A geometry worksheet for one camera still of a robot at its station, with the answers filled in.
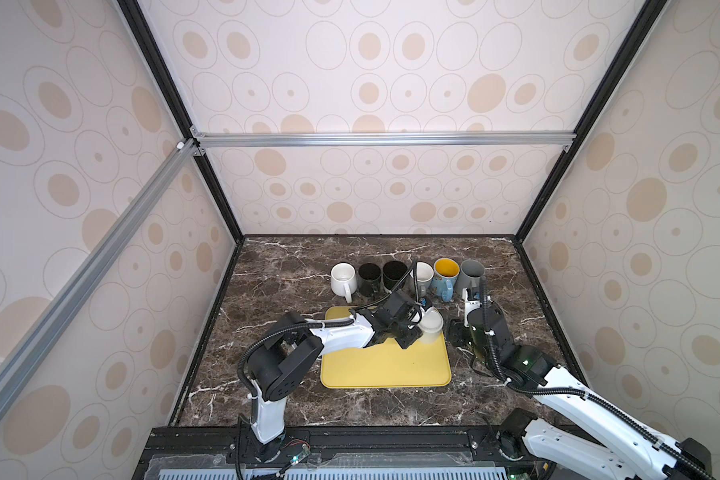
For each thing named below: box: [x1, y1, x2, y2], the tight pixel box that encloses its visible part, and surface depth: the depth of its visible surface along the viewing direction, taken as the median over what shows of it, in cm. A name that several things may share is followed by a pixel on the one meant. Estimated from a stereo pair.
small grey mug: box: [409, 261, 435, 297], surface depth 98 cm
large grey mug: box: [455, 259, 485, 297], surface depth 99 cm
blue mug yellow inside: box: [431, 257, 460, 303], surface depth 99 cm
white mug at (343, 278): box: [330, 262, 357, 304], surface depth 101 cm
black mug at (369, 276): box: [358, 263, 381, 297], surface depth 100 cm
